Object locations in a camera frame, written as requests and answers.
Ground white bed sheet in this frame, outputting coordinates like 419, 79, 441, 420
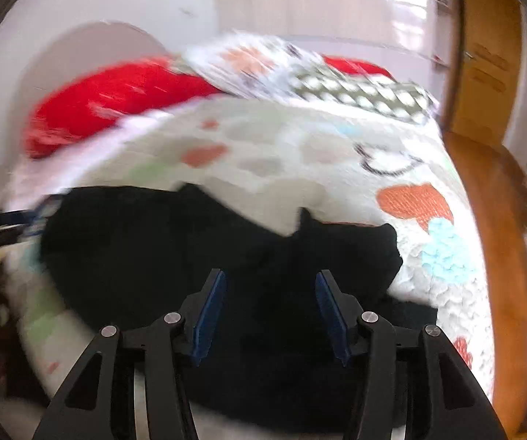
7, 110, 200, 209

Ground small red pillow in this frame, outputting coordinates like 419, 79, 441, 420
323, 55, 392, 78

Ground wooden door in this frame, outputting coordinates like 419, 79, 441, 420
442, 0, 523, 145

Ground black pants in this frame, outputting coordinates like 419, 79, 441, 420
39, 183, 438, 434

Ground white floral pillow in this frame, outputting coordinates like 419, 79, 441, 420
183, 32, 323, 102

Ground heart patterned quilt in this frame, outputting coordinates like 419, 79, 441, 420
7, 96, 495, 440

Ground white glossy wardrobe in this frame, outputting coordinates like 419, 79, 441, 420
213, 0, 452, 56

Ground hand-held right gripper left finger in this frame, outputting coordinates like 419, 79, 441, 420
32, 268, 227, 440

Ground green bolster pillow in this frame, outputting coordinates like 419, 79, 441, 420
291, 66, 440, 124

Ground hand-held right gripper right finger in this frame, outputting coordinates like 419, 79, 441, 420
315, 269, 509, 440

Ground large red printed pillow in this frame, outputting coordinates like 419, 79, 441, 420
24, 56, 227, 159

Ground white rounded headboard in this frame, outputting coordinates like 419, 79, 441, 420
4, 21, 172, 166

